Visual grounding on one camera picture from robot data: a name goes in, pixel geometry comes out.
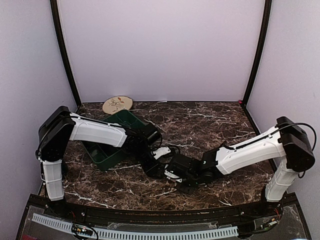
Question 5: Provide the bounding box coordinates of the black frame post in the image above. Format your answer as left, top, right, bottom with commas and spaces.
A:
49, 0, 82, 108
242, 0, 272, 108

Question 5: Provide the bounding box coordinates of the round embroidered plate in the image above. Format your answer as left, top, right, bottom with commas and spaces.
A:
102, 95, 133, 115

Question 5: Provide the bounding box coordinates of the green plastic divider tray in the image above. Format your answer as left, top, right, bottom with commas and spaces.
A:
82, 109, 147, 171

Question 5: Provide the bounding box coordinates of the black front table rail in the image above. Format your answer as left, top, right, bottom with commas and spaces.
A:
33, 195, 283, 230

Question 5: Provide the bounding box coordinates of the black right frame post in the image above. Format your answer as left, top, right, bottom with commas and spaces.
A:
242, 0, 272, 108

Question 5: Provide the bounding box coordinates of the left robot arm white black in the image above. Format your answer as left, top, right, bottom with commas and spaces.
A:
35, 106, 178, 218

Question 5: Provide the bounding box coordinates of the black left frame post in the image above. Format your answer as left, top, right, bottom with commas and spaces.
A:
49, 0, 82, 108

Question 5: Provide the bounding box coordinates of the small green circuit board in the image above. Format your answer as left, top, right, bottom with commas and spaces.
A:
71, 224, 94, 236

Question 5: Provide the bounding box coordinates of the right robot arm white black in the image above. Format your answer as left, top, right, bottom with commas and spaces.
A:
164, 116, 315, 217

